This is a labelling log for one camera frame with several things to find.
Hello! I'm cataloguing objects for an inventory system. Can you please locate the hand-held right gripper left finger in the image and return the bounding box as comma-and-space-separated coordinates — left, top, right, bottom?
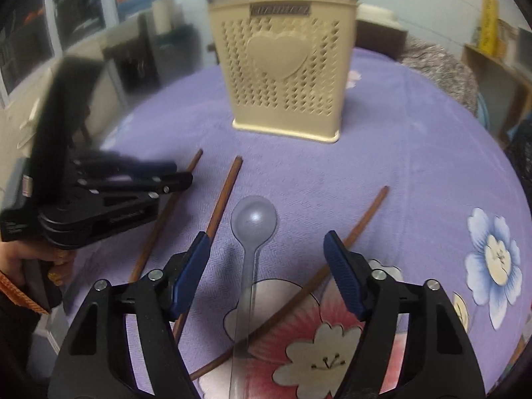
48, 230, 210, 399

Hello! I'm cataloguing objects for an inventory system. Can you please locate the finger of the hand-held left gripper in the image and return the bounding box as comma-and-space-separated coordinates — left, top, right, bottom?
42, 170, 194, 251
72, 151, 178, 180

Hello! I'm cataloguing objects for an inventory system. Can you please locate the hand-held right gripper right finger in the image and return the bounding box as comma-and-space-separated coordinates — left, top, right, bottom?
323, 230, 487, 399

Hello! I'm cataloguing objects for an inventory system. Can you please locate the brown wooden chopstick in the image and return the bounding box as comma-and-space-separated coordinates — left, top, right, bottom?
172, 156, 244, 341
190, 186, 390, 381
130, 149, 204, 283

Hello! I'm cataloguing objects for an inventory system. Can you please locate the clear plastic spoon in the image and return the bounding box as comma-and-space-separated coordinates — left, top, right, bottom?
228, 195, 278, 399

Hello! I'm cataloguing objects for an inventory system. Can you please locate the beige perforated plastic utensil basket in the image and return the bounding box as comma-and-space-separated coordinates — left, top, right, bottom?
208, 0, 359, 144

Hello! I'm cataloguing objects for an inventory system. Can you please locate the person's left forearm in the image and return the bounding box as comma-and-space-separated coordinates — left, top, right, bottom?
0, 274, 57, 399

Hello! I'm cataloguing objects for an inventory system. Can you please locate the person's left hand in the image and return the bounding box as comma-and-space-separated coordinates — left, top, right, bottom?
0, 239, 77, 289

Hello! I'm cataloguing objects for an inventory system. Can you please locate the sliding window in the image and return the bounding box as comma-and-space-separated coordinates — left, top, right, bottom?
0, 0, 113, 104

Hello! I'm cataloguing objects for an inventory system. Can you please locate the purple floral tablecloth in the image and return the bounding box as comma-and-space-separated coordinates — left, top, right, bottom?
62, 46, 532, 399

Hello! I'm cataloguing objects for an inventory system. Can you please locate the paper cup stack on dispenser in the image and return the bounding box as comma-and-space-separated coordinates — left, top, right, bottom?
152, 0, 173, 34

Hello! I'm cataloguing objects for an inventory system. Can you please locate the chair with floral cover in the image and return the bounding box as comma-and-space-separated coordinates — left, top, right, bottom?
399, 35, 478, 113

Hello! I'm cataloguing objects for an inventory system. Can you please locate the wooden sink cabinet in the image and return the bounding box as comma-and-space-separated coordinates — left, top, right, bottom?
355, 20, 408, 59

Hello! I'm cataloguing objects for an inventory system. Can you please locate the tall yellow box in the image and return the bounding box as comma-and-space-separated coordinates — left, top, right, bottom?
478, 0, 499, 55

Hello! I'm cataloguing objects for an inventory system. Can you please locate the orange wrist strap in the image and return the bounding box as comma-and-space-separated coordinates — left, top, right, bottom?
0, 270, 50, 317

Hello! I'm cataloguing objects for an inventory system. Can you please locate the wooden wall shelf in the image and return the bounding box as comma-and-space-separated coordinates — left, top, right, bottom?
461, 44, 532, 142

